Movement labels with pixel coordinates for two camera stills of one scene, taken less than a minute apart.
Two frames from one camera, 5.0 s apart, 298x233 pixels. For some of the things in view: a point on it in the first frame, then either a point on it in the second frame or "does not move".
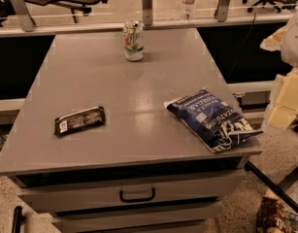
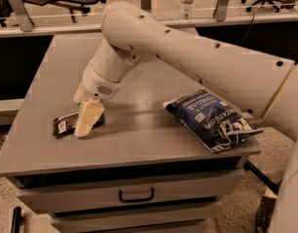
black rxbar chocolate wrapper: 80,120 does not move
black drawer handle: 140,199 does not move
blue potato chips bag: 213,117 does not move
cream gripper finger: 289,101 to 89,115
